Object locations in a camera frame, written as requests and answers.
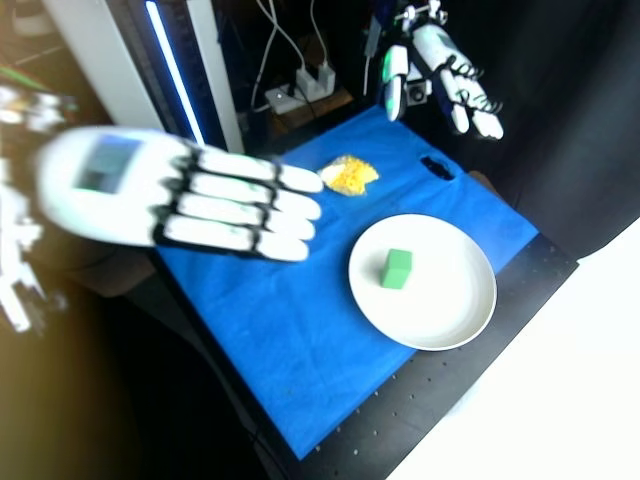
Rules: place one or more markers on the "bag of yellow BB pellets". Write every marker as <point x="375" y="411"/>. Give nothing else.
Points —
<point x="350" y="175"/>

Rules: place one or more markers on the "green cube block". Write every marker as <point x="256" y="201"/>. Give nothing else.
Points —
<point x="397" y="270"/>

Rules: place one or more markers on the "white round plate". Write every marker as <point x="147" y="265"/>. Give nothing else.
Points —
<point x="440" y="300"/>

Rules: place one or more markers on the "blue light strip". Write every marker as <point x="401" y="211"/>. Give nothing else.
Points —
<point x="172" y="70"/>

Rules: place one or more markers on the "white tower cabinet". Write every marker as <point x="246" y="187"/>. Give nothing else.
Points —
<point x="100" y="60"/>

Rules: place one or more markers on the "white adapter box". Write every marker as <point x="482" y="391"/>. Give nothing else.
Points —
<point x="282" y="97"/>

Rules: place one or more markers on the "blue cloth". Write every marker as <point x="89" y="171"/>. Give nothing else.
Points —
<point x="280" y="325"/>

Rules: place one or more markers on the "white power strip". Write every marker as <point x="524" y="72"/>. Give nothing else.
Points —
<point x="315" y="82"/>

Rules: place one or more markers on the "small grey square box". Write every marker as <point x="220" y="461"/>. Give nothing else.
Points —
<point x="420" y="92"/>

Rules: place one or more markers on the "black curtain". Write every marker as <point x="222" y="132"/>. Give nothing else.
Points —
<point x="575" y="125"/>

